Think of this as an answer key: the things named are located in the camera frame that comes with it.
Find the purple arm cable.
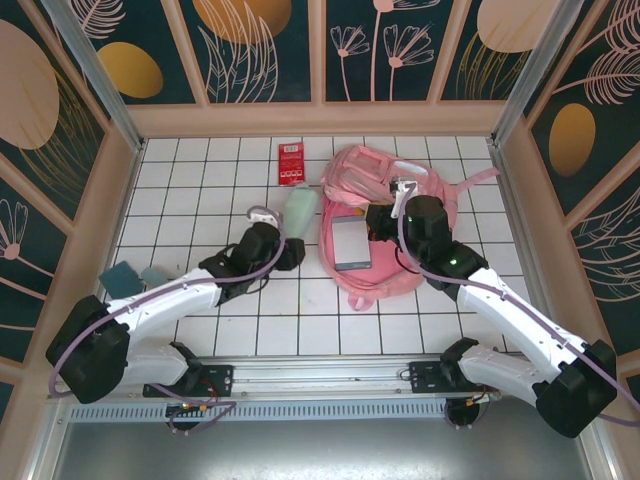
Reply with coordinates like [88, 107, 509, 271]
[48, 203, 289, 436]
[397, 180, 640, 426]

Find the aluminium corner post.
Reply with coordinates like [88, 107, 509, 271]
[492, 0, 584, 147]
[42, 0, 146, 154]

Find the pink student backpack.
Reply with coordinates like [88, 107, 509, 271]
[318, 144, 501, 312]

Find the grey metal panel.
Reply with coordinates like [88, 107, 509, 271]
[29, 399, 614, 480]

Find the grey silver notebook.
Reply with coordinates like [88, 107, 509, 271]
[332, 215, 374, 271]

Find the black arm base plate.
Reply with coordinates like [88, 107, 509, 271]
[143, 363, 235, 399]
[408, 360, 501, 396]

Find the base wire bundle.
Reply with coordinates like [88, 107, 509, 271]
[467, 388, 501, 407]
[167, 398, 214, 417]

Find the aluminium side frame bar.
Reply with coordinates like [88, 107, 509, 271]
[77, 142, 146, 362]
[489, 139, 619, 480]

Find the small dark teal notebook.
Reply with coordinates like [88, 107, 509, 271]
[98, 263, 144, 300]

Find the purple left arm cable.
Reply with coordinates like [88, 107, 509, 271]
[48, 203, 289, 436]

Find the aluminium mounting rail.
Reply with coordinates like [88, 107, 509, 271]
[47, 355, 506, 401]

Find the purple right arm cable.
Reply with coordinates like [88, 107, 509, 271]
[397, 180, 640, 426]

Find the slotted grey cable duct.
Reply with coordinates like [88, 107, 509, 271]
[67, 402, 451, 425]

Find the mint green pencil case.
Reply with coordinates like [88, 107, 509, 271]
[283, 185, 321, 241]

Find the red packet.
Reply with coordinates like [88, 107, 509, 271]
[276, 141, 307, 186]

